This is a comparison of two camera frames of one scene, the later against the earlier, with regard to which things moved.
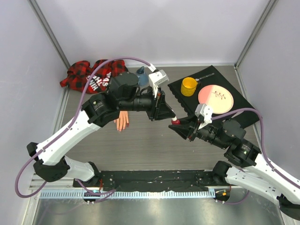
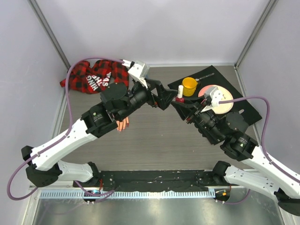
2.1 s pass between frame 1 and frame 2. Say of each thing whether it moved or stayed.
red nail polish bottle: moved
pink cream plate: stayed
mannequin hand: stayed
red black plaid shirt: stayed
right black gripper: moved
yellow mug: stayed
